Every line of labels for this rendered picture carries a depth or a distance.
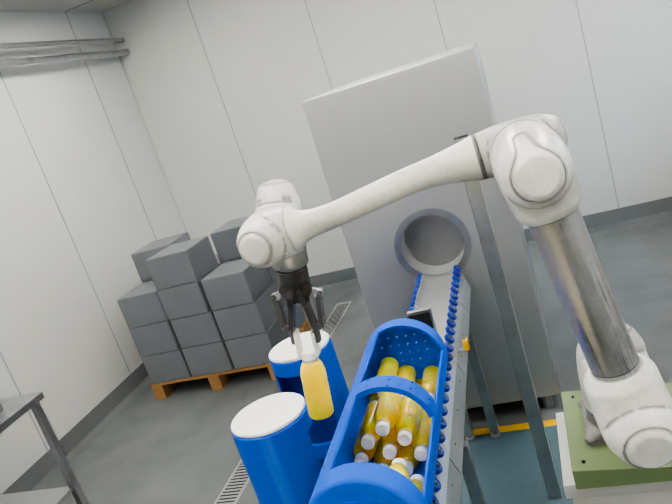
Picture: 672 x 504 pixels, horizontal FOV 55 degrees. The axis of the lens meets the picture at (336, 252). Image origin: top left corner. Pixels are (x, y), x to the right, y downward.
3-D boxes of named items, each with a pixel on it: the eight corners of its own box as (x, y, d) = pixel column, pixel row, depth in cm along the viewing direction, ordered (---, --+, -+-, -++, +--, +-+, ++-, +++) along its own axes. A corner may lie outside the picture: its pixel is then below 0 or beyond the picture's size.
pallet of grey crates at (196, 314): (312, 333, 587) (268, 210, 557) (283, 378, 514) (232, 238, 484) (198, 355, 626) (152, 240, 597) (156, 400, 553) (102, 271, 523)
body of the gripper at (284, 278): (311, 259, 159) (318, 295, 162) (279, 263, 161) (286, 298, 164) (304, 270, 152) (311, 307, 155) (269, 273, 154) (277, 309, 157)
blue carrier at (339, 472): (455, 385, 229) (437, 311, 221) (440, 580, 148) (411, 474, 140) (377, 395, 237) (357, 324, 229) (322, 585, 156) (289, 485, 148)
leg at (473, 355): (501, 431, 358) (472, 329, 343) (501, 437, 353) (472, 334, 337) (490, 432, 360) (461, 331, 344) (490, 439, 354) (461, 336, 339)
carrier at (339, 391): (328, 502, 321) (330, 541, 293) (270, 344, 299) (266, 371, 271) (383, 485, 320) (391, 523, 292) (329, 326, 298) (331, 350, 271)
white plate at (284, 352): (270, 342, 298) (270, 344, 299) (266, 367, 271) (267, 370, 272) (327, 324, 298) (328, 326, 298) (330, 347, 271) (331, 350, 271)
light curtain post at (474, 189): (560, 489, 301) (468, 133, 259) (562, 498, 295) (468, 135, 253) (547, 491, 303) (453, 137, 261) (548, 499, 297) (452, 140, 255)
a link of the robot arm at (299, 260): (274, 240, 160) (279, 263, 162) (262, 252, 152) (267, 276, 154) (309, 236, 158) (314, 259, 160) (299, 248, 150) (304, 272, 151)
